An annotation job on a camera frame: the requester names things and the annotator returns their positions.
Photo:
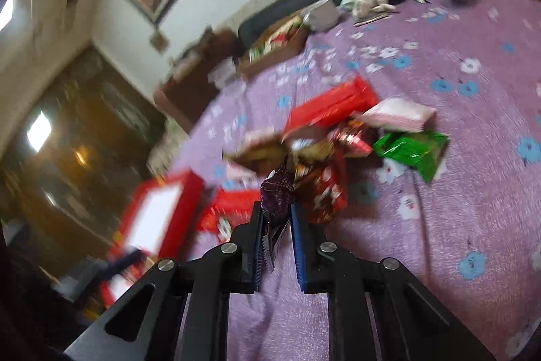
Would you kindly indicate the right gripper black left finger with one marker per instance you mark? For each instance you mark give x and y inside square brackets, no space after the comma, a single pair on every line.
[178,311]

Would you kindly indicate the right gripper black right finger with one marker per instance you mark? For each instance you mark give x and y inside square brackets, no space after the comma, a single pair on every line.
[376,310]

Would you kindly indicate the small red floral snack packet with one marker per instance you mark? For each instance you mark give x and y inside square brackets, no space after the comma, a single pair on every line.
[224,229]

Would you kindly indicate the cardboard box of snacks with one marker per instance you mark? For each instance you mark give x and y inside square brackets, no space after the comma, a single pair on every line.
[280,42]

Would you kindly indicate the white cloth bundle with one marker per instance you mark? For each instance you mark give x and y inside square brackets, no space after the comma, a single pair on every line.
[362,9]

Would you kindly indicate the red rectangular snack box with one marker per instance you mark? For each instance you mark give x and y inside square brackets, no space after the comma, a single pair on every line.
[333,106]

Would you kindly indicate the clear plastic cup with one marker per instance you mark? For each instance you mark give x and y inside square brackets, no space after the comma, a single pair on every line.
[223,74]

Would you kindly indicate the pink small snack packet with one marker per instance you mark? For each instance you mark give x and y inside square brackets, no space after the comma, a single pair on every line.
[234,171]

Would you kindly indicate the dark purple snack packet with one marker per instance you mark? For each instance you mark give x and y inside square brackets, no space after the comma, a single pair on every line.
[276,195]

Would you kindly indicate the purple floral tablecloth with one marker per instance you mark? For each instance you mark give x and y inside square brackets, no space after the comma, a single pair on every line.
[472,235]

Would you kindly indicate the pink white snack packet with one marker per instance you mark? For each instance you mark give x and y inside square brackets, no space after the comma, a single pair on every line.
[399,115]

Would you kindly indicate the brown gold sesame packet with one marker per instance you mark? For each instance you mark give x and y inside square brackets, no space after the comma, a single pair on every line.
[304,147]

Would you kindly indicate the white ceramic mug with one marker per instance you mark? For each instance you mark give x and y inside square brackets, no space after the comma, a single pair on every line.
[321,15]

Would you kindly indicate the wooden glass cabinet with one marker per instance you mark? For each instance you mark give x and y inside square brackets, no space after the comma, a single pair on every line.
[75,161]

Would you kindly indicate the red white gift box tray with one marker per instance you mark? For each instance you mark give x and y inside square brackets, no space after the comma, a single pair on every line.
[157,221]

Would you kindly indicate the brown armchair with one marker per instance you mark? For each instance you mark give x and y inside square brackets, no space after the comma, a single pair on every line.
[187,92]

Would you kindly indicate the green snack packet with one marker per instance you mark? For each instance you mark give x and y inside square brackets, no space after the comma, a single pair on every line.
[421,151]

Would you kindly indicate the long red snack bar packet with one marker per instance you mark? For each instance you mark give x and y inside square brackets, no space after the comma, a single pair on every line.
[236,205]

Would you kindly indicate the small wall plaque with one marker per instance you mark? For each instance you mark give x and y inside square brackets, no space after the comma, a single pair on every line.
[159,41]

